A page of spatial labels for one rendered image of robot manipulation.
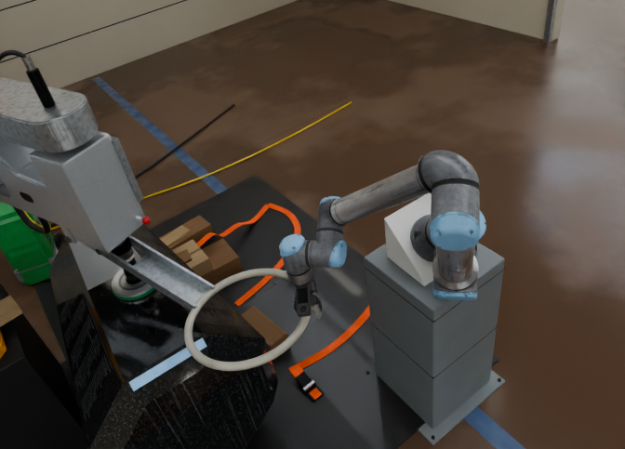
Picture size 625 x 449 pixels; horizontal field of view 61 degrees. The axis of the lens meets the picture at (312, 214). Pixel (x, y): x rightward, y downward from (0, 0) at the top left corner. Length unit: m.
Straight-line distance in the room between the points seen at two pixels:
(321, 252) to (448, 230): 0.58
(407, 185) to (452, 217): 0.22
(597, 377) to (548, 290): 0.58
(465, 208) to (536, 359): 1.79
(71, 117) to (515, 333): 2.36
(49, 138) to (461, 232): 1.35
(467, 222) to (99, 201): 1.35
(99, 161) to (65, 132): 0.18
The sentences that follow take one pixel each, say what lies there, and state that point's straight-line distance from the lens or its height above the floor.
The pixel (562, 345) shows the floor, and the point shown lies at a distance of 3.08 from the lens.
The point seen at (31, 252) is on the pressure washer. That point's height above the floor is 0.26.
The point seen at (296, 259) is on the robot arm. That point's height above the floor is 1.18.
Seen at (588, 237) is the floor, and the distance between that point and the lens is 3.70.
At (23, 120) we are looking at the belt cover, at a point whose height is 1.67.
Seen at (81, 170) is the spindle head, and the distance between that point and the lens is 2.02.
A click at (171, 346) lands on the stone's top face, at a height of 0.80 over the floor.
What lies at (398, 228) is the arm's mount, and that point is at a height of 1.02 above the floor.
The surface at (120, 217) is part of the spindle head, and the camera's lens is 2.18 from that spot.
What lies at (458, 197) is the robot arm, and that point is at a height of 1.59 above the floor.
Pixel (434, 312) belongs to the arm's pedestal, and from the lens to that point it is 2.03.
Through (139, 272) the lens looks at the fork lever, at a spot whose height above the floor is 0.99.
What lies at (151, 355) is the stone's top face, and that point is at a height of 0.81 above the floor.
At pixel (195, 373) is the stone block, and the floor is 0.72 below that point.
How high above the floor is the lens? 2.39
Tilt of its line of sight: 39 degrees down
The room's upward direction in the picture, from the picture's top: 10 degrees counter-clockwise
